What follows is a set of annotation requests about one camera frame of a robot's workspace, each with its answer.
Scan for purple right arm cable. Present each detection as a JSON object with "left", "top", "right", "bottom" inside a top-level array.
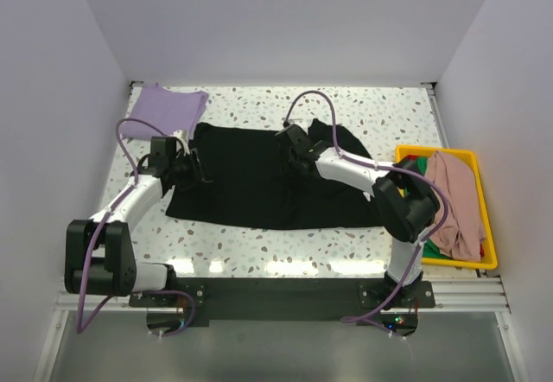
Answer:
[{"left": 287, "top": 90, "right": 450, "bottom": 329}]

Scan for aluminium frame rail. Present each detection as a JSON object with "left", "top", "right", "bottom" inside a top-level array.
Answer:
[{"left": 54, "top": 277, "right": 511, "bottom": 313}]

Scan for yellow plastic bin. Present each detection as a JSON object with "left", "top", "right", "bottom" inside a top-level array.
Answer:
[{"left": 395, "top": 145, "right": 498, "bottom": 270}]

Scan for folded purple t shirt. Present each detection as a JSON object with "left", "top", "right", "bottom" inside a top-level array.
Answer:
[{"left": 129, "top": 84, "right": 208, "bottom": 140}]

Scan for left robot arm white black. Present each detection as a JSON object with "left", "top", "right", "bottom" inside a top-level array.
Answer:
[{"left": 64, "top": 137, "right": 208, "bottom": 296}]

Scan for green t shirt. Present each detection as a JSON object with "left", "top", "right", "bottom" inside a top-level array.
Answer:
[{"left": 416, "top": 156, "right": 449, "bottom": 260}]

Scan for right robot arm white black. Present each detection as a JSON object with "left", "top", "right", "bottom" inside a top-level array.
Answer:
[{"left": 276, "top": 124, "right": 450, "bottom": 287}]

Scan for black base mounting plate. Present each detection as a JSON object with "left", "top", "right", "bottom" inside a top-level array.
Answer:
[{"left": 130, "top": 277, "right": 435, "bottom": 335}]

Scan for pink t shirt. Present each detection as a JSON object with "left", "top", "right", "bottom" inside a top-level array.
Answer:
[{"left": 425, "top": 151, "right": 486, "bottom": 262}]

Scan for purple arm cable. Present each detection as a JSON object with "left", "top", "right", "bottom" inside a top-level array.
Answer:
[
  {"left": 76, "top": 118, "right": 198, "bottom": 338},
  {"left": 287, "top": 90, "right": 450, "bottom": 329}
]

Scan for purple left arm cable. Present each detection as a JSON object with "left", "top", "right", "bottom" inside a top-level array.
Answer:
[{"left": 76, "top": 118, "right": 198, "bottom": 338}]

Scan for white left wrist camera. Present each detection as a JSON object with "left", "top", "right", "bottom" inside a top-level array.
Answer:
[{"left": 171, "top": 130, "right": 189, "bottom": 150}]

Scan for black t shirt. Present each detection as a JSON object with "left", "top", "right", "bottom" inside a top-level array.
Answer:
[{"left": 166, "top": 123, "right": 383, "bottom": 230}]

